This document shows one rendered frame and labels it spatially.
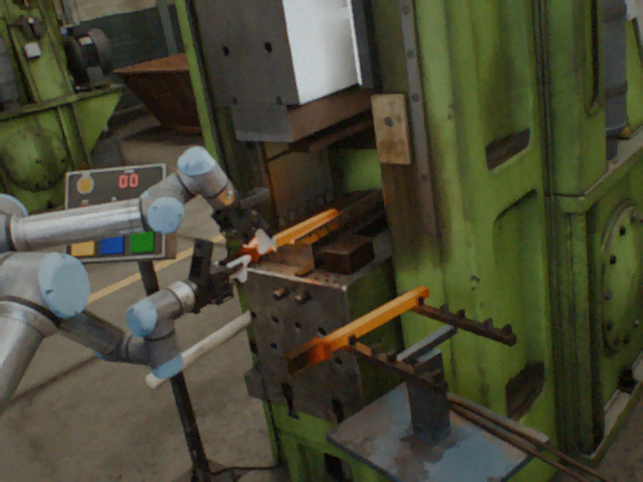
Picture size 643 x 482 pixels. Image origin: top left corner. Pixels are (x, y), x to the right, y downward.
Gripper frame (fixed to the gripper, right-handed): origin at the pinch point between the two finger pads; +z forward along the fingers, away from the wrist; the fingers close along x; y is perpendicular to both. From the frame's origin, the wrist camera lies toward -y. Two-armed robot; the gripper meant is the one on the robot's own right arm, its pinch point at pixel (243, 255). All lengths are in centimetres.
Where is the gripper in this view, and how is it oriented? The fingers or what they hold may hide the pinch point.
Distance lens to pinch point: 184.7
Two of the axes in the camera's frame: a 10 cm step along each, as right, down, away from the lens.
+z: 6.2, -3.5, 7.0
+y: 1.5, 9.3, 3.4
